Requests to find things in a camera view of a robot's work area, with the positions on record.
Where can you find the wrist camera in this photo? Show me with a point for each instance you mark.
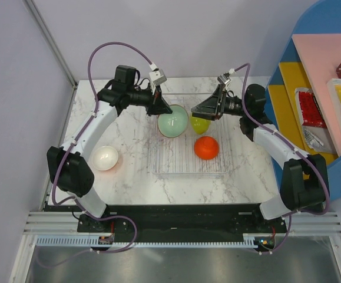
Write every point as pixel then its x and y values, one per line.
pixel 224 80
pixel 157 77

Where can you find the white bowl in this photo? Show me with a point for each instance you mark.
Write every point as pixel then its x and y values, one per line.
pixel 105 158

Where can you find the pink shelf board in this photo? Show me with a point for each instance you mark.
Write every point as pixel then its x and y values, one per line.
pixel 320 54

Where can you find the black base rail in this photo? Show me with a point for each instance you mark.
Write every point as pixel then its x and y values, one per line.
pixel 183 222

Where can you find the red snack packet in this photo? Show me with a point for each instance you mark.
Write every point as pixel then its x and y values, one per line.
pixel 307 108

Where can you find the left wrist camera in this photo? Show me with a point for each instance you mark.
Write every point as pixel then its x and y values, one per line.
pixel 157 77

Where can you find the white wire dish rack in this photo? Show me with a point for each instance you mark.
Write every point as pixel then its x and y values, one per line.
pixel 176 156

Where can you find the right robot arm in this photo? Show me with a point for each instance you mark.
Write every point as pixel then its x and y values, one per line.
pixel 304 186

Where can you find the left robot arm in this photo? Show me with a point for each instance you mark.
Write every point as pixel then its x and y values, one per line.
pixel 68 167

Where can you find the lime green bowl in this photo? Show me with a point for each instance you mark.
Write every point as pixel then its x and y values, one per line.
pixel 199 125

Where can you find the white cable duct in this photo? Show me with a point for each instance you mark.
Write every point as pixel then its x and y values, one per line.
pixel 95 241

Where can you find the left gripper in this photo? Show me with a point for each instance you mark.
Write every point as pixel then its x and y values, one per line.
pixel 159 105

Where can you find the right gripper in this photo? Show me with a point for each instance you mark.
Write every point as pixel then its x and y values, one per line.
pixel 209 109

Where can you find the orange bowl front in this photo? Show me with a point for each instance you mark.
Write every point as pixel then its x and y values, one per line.
pixel 206 148

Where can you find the yellow shelf board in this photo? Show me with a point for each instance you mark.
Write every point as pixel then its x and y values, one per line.
pixel 292 76

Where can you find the pale green ceramic bowl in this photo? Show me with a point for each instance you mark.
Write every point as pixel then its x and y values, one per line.
pixel 174 124

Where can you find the silver foil packet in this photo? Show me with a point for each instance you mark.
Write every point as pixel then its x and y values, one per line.
pixel 318 139

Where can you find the blue shelf unit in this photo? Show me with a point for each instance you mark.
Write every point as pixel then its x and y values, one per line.
pixel 324 17

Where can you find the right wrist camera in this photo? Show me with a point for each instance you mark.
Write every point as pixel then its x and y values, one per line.
pixel 224 80

